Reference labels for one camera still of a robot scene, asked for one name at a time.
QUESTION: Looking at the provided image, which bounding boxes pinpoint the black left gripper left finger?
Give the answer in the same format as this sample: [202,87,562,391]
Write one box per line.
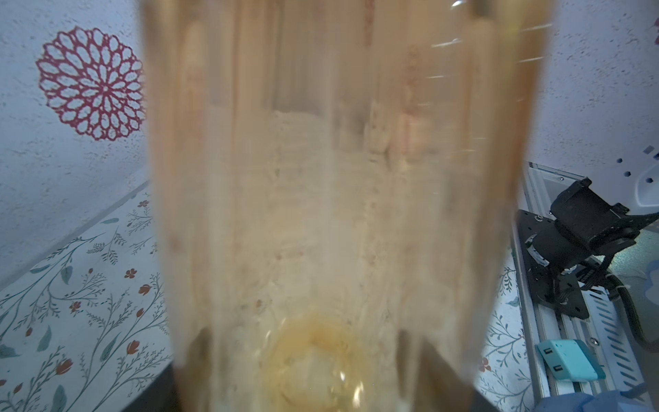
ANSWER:
[123,363,180,412]

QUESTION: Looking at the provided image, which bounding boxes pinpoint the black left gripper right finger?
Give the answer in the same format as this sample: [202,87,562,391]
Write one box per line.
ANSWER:
[412,340,497,412]

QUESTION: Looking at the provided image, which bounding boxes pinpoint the amber plastic spray bottle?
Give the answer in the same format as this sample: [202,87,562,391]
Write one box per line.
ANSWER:
[140,1,554,411]

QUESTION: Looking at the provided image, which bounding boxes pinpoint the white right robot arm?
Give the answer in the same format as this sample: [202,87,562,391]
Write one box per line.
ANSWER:
[515,178,658,319]

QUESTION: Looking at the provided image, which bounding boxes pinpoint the teal power adapter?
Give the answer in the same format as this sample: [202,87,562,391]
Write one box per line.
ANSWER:
[535,339,606,383]

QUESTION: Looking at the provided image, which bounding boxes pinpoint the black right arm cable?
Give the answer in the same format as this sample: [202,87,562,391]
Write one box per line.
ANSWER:
[604,272,659,354]

